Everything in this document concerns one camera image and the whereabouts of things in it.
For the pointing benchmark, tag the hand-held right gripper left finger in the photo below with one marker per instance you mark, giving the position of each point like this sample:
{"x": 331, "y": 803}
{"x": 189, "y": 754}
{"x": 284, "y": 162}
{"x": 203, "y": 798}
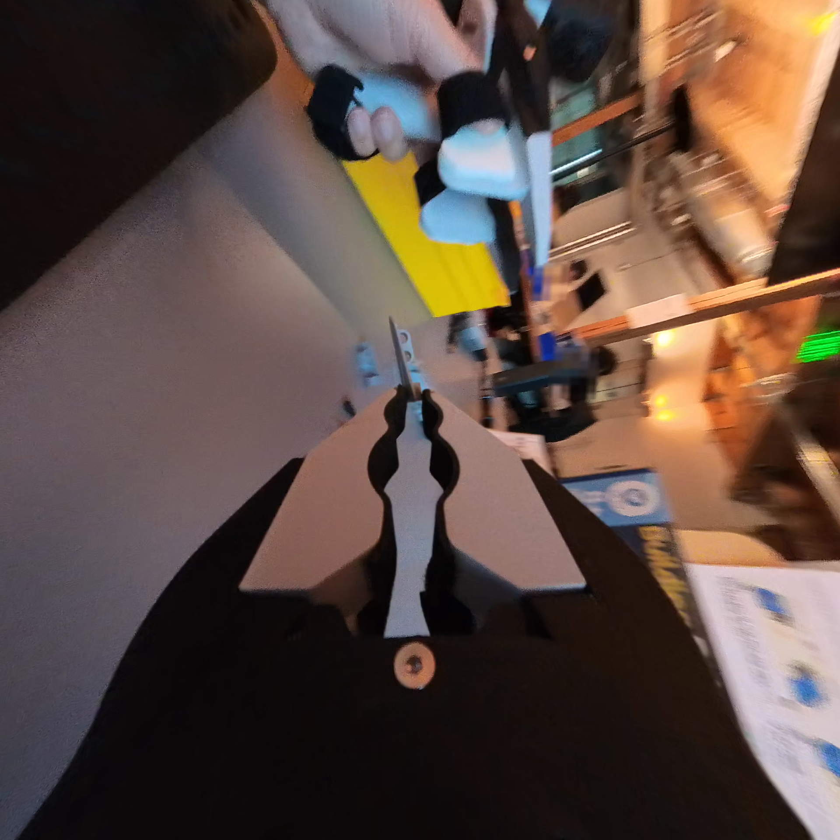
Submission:
{"x": 308, "y": 525}

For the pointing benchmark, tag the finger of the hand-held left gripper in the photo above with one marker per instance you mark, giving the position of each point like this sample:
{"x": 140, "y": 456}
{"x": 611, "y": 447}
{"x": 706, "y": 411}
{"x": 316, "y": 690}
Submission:
{"x": 541, "y": 197}

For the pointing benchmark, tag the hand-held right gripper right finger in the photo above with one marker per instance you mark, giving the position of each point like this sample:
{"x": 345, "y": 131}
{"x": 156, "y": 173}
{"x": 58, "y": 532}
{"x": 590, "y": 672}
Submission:
{"x": 505, "y": 525}

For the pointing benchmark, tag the thin grey building beam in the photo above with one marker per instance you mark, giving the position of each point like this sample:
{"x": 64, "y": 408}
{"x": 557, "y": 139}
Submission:
{"x": 401, "y": 361}

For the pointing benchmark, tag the grey desk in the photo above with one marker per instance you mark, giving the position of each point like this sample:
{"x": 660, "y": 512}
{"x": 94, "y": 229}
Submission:
{"x": 164, "y": 394}

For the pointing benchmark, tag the person's left hand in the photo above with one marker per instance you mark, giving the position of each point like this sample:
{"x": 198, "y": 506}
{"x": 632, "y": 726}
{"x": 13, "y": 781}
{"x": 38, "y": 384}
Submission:
{"x": 380, "y": 33}

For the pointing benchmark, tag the yellow plastic bin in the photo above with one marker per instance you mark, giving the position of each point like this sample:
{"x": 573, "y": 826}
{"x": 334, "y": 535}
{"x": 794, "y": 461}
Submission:
{"x": 433, "y": 256}

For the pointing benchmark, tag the blue robot kit box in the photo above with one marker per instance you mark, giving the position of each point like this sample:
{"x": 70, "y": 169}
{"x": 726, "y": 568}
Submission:
{"x": 630, "y": 502}

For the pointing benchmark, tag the small grey building piece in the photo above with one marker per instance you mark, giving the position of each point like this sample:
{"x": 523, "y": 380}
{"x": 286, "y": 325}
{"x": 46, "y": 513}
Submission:
{"x": 367, "y": 361}

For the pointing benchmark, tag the white printed sheet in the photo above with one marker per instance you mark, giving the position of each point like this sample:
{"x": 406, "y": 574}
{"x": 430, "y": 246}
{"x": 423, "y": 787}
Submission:
{"x": 774, "y": 689}

